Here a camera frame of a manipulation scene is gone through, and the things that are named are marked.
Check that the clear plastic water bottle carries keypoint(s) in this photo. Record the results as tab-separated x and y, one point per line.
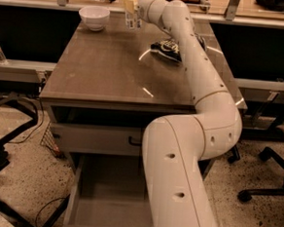
133	21

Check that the black chair left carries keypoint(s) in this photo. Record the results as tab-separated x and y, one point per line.
27	107

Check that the black office chair right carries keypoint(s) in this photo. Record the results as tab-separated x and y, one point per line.
270	182

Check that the open bottom drawer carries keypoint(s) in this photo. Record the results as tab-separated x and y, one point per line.
114	191

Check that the grey drawer cabinet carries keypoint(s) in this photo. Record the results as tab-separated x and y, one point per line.
110	78

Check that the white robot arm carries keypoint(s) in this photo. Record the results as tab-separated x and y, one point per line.
173	145

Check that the blue chip bag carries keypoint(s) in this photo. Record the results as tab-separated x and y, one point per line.
167	50

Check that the white ceramic bowl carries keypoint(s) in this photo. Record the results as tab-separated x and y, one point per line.
94	17

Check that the closed upper drawer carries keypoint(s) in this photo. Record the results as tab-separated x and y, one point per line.
90	139

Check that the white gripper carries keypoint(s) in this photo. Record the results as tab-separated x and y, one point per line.
142	2

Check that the wire mesh basket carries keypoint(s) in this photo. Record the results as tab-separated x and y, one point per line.
48	142

